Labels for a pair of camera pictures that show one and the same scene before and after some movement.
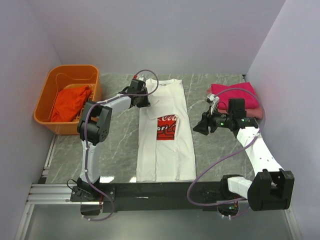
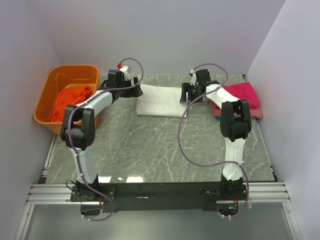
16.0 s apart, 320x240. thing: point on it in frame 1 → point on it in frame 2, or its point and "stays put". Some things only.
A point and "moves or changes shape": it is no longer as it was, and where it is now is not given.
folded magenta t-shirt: [244, 90] stays put
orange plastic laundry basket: [58, 78] stays put
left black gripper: [142, 100] → [133, 87]
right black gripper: [210, 122] → [188, 91]
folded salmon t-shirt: [256, 112] stays put
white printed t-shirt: [165, 149] moves or changes shape
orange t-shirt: [69, 103] stays put
